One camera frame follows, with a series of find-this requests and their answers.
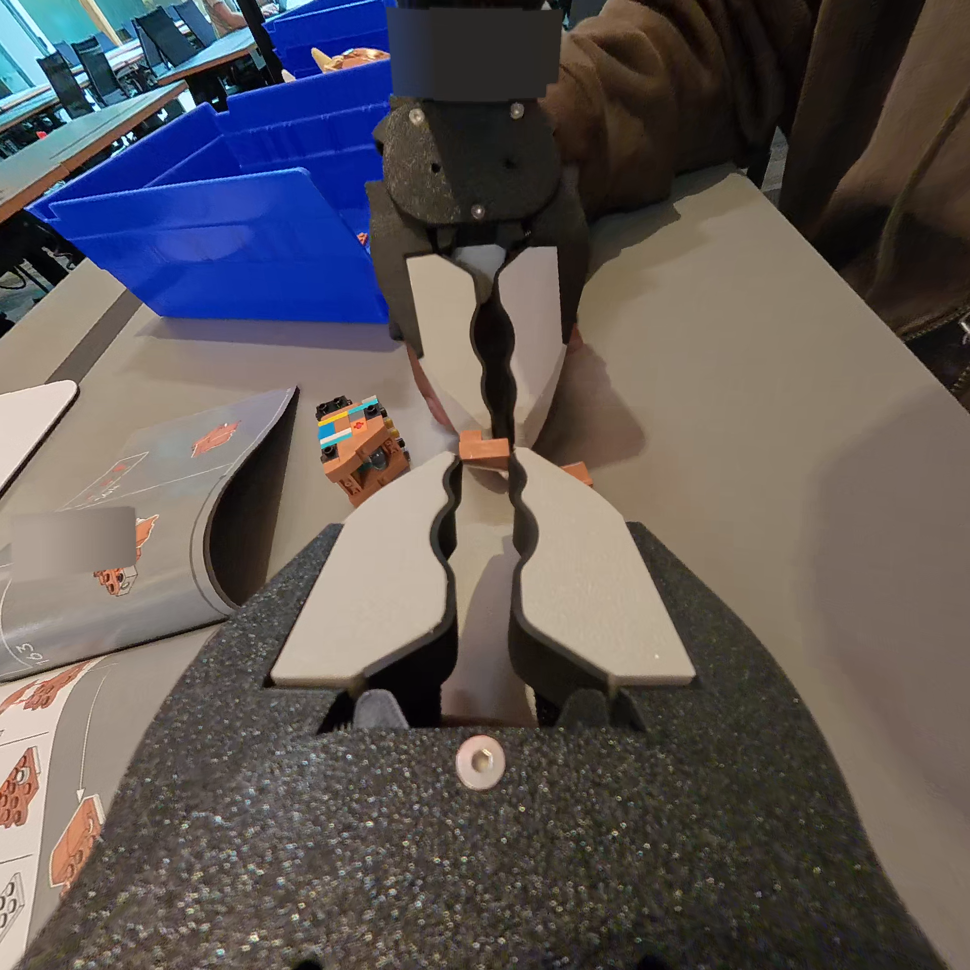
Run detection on black office chair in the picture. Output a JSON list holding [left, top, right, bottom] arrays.
[[36, 49, 93, 116], [135, 6, 200, 71], [74, 34, 128, 106]]

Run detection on brown jacket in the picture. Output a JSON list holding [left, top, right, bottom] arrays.
[[781, 0, 970, 414]]

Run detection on brown angled toy brick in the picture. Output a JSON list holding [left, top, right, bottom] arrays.
[[458, 429, 516, 467]]

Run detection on multicoloured toy brick model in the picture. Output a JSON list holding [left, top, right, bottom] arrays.
[[314, 394, 412, 509]]

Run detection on grey desk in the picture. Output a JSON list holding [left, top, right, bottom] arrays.
[[0, 170, 970, 970]]

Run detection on person's right hand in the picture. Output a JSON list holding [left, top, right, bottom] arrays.
[[408, 347, 457, 427]]

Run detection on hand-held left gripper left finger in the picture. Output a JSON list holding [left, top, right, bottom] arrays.
[[269, 453, 465, 691]]

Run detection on person's right forearm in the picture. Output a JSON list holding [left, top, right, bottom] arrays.
[[549, 0, 823, 221]]

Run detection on large blue plastic bin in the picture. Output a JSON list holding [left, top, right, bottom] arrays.
[[26, 102, 393, 325]]

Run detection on grey instruction booklet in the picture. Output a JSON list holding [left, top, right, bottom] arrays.
[[0, 386, 301, 956]]

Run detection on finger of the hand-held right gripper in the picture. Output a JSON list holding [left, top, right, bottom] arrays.
[[405, 254, 497, 441], [495, 247, 567, 450]]

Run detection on wooden office table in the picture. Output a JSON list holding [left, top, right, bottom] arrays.
[[155, 26, 277, 107], [0, 79, 190, 222]]

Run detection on white rounded board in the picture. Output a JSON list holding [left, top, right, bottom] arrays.
[[0, 379, 80, 497]]

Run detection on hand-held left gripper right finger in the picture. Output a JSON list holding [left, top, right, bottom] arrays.
[[508, 446, 697, 691]]

